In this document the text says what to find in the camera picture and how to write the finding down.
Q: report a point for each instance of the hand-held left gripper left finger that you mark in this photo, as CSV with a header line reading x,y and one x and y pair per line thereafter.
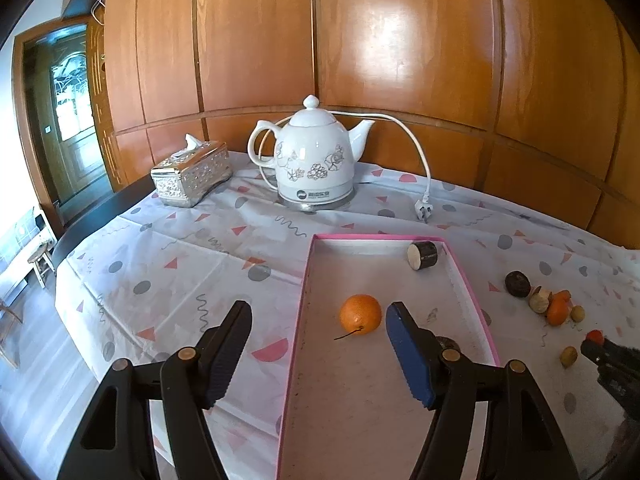
x,y
227,360

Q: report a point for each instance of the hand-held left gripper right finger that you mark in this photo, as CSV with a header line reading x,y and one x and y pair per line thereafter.
x,y
405,350

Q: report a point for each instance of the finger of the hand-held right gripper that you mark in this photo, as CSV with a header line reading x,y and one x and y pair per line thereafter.
x,y
612,365

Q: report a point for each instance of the small red fruit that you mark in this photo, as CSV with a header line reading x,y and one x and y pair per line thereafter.
x,y
595,335

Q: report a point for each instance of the small tan nut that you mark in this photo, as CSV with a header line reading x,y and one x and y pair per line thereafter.
x,y
578,313
568,356

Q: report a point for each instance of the orange with stem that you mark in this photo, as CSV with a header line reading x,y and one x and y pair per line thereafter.
x,y
361,314

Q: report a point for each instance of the small tangerine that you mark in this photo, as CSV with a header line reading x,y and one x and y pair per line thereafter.
x,y
558,314

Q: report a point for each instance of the pink shallow cardboard box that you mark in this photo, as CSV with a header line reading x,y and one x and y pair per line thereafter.
x,y
360,410

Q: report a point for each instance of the small orange carrot-shaped fruit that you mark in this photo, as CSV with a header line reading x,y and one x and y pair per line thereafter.
x,y
562,296

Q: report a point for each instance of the cut pale sugarcane piece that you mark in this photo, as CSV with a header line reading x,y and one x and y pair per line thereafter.
x,y
540,303

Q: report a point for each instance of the dark round sugarcane piece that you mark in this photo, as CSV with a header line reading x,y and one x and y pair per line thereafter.
x,y
424,256

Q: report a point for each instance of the dark round fruit piece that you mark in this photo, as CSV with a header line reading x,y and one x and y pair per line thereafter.
x,y
517,284

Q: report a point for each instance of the white patterned tablecloth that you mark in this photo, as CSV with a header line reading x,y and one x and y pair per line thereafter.
x,y
175,260

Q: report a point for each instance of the silver kettle base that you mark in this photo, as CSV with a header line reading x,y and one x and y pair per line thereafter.
x,y
315,201

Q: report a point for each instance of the silver embossed tissue box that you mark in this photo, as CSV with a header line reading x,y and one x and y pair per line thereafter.
x,y
192,180

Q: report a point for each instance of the small wooden stool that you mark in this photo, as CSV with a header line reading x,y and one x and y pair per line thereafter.
x,y
41,260

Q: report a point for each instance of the white floral ceramic kettle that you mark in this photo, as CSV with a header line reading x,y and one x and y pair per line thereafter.
x,y
312,155

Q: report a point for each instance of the white tissue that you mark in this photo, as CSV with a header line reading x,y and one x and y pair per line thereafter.
x,y
194,142

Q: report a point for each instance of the wooden door with glass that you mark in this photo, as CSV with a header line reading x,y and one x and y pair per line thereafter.
x,y
75,125

